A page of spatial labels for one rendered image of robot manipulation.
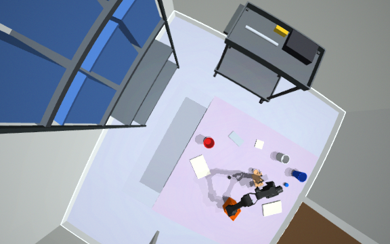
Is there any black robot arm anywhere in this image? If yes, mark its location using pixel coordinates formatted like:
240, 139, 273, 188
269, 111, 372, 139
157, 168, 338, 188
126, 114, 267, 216
225, 186, 283, 217

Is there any blue cup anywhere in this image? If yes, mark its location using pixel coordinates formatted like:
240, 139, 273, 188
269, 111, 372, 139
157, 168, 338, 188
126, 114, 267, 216
292, 171, 307, 182

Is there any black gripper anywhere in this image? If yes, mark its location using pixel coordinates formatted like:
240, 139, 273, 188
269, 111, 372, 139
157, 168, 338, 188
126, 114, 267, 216
255, 181, 276, 192

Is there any red plastic cup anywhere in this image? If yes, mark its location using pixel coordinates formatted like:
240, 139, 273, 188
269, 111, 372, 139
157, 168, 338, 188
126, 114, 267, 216
204, 138, 215, 148

